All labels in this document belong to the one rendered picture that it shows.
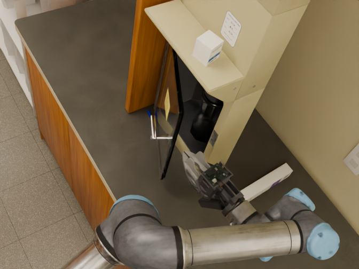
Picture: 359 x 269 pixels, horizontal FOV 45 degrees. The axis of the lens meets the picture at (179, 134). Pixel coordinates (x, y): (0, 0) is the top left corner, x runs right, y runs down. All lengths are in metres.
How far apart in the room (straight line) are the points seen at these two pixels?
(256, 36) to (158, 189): 0.71
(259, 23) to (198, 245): 0.51
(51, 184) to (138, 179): 1.12
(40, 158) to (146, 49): 1.40
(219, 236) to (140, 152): 0.73
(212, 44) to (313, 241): 0.51
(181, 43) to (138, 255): 0.55
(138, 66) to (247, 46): 0.52
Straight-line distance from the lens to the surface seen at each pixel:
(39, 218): 2.52
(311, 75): 1.59
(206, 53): 1.09
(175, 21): 1.22
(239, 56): 1.12
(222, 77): 1.11
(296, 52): 1.61
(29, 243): 2.47
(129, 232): 0.94
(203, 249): 0.93
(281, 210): 1.12
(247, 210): 1.13
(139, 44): 1.42
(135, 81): 1.56
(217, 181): 1.13
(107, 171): 1.56
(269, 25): 1.02
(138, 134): 1.64
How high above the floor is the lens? 2.31
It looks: 55 degrees down
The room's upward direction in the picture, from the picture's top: 17 degrees clockwise
